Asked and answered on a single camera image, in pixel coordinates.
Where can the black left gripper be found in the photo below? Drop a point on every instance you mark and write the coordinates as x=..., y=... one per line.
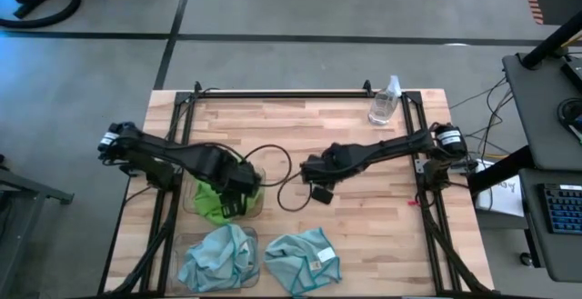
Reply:
x=243, y=178

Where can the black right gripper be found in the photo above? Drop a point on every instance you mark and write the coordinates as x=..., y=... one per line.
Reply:
x=318, y=169

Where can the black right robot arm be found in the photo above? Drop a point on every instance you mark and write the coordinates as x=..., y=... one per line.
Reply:
x=391, y=146

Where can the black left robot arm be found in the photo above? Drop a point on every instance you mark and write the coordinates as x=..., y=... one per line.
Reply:
x=182, y=153

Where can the light blue towel with label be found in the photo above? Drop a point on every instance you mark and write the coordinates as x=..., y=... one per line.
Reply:
x=291, y=258

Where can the clear plastic basket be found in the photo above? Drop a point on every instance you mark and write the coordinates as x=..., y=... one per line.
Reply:
x=191, y=208
x=175, y=262

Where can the clear spray bottle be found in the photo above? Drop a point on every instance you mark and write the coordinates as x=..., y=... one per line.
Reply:
x=382, y=108

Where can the red clip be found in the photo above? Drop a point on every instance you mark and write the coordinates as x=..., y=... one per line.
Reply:
x=414, y=202

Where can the black desk beam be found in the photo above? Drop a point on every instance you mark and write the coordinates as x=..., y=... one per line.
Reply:
x=500, y=172

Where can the white paper sheet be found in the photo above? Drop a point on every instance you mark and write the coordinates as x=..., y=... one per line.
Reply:
x=504, y=199

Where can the grey metal stand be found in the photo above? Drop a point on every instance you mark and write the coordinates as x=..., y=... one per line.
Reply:
x=27, y=190

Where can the grey desk with keyboard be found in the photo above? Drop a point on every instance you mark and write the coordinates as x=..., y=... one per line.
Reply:
x=536, y=226

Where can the black caster wheel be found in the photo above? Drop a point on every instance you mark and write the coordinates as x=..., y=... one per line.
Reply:
x=526, y=259

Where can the black keyboard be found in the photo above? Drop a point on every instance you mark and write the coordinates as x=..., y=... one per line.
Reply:
x=564, y=208

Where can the black round headset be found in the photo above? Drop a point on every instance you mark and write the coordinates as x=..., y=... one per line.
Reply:
x=568, y=112

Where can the black pole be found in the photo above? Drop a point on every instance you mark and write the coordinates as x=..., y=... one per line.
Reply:
x=550, y=40

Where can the black desk device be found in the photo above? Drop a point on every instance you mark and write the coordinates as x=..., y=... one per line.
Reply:
x=574, y=74

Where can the black aluminium table frame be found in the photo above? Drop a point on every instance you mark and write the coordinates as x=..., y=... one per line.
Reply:
x=295, y=94

